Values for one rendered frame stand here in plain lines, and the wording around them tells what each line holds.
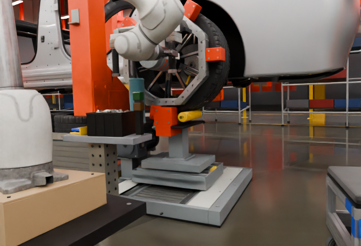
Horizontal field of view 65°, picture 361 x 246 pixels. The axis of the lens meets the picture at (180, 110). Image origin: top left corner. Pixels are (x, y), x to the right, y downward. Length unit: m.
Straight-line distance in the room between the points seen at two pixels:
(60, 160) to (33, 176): 1.33
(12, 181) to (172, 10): 0.71
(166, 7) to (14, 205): 0.74
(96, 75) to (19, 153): 1.08
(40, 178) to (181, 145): 1.11
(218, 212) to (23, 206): 0.91
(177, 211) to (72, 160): 0.91
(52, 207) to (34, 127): 0.22
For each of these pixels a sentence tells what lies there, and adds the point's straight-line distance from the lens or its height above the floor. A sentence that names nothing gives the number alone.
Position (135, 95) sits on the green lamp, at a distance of 1.35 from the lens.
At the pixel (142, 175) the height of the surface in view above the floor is 0.14.
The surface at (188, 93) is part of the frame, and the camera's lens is 1.59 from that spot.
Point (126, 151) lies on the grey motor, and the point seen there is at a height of 0.28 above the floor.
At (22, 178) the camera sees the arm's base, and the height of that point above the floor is 0.43.
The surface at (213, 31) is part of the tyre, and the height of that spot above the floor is 0.99.
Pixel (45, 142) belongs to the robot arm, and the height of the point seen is 0.52.
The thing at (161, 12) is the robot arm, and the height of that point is 0.93.
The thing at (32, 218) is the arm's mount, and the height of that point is 0.35.
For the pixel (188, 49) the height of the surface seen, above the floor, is 0.98.
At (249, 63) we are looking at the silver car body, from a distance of 1.93.
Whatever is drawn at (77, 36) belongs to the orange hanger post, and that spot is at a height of 1.02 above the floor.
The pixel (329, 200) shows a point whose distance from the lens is 1.32.
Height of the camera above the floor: 0.65
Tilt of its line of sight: 3 degrees down
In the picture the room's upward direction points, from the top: 2 degrees counter-clockwise
